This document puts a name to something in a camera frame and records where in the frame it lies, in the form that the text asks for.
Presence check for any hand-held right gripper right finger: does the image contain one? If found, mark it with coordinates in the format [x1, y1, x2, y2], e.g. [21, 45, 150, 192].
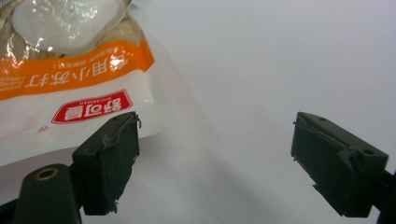
[290, 111, 389, 218]

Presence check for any white and orange plastic packet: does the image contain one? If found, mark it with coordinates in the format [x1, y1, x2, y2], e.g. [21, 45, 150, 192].
[0, 0, 185, 168]

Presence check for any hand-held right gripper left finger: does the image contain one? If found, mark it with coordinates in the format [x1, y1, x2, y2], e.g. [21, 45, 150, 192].
[71, 110, 143, 217]

